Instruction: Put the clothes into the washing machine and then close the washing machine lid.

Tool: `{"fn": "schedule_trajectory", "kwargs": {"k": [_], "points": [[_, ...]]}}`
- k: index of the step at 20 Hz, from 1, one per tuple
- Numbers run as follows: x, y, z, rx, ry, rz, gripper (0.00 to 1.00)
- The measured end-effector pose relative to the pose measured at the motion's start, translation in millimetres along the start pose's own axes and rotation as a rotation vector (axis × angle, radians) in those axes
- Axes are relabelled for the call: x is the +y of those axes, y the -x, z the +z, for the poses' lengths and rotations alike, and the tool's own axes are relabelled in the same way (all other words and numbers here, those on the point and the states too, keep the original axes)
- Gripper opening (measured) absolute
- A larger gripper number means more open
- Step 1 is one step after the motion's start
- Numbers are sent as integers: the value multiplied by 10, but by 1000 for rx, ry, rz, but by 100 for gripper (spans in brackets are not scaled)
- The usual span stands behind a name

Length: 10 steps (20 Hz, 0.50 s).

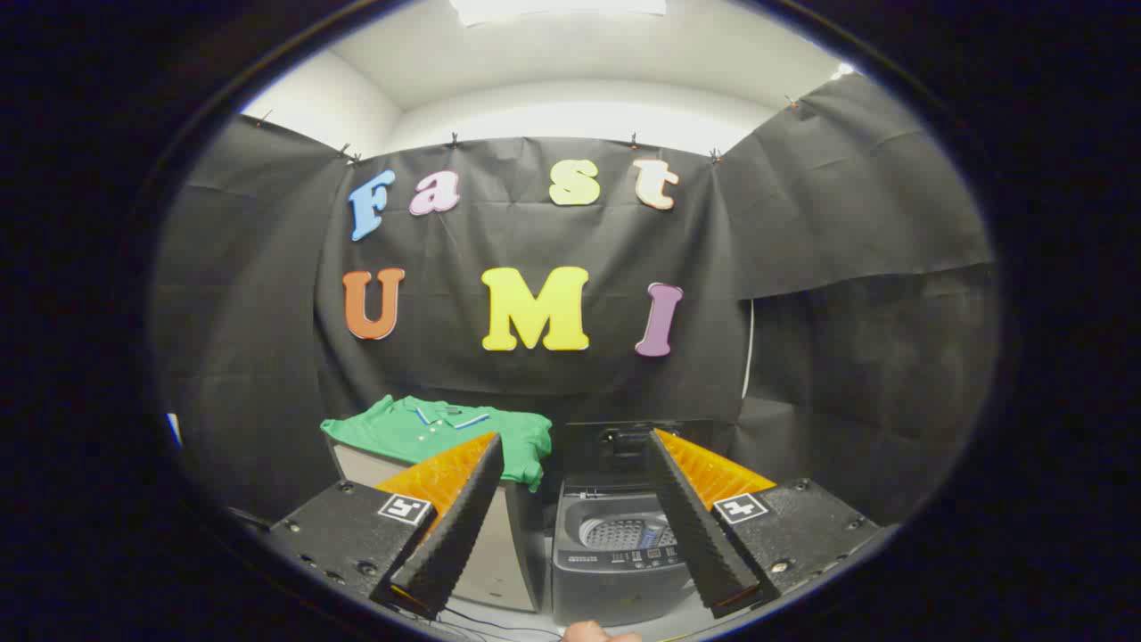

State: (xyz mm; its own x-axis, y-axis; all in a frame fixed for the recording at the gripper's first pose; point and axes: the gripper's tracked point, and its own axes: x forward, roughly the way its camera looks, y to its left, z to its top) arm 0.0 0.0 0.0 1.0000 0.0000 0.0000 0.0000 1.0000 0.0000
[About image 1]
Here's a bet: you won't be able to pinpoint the green polo shirt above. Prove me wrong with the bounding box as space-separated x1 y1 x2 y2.
321 395 554 493

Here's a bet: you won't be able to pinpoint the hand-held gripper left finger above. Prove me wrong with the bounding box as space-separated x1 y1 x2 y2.
267 432 505 621

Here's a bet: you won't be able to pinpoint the grey washing machine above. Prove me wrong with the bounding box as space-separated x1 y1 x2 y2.
551 419 714 628

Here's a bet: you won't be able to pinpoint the row of small backdrop clips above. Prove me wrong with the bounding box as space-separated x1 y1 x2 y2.
259 94 800 166

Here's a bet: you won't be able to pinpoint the dark washing machine lid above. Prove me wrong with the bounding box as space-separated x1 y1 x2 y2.
562 419 714 490

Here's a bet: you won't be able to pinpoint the ceiling light panel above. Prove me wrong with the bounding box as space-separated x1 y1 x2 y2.
448 0 668 28

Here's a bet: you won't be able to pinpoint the thin black floor cables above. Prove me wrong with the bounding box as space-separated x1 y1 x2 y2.
392 602 564 642

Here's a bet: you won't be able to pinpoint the grey cabinet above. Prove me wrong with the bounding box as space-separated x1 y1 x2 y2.
330 441 546 613

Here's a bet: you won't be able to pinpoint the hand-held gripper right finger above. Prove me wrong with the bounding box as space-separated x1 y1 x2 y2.
644 428 883 621

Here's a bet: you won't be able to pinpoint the black backdrop cloth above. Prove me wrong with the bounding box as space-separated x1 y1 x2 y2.
152 71 999 527

